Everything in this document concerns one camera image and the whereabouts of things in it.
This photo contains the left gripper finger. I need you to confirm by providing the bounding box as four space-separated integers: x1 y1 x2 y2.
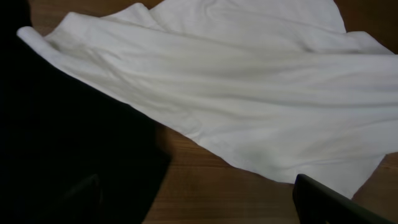
292 174 393 224

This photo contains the white t-shirt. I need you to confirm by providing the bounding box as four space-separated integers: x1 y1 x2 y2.
17 0 397 197

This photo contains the black garment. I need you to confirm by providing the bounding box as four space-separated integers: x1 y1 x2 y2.
1 1 170 224

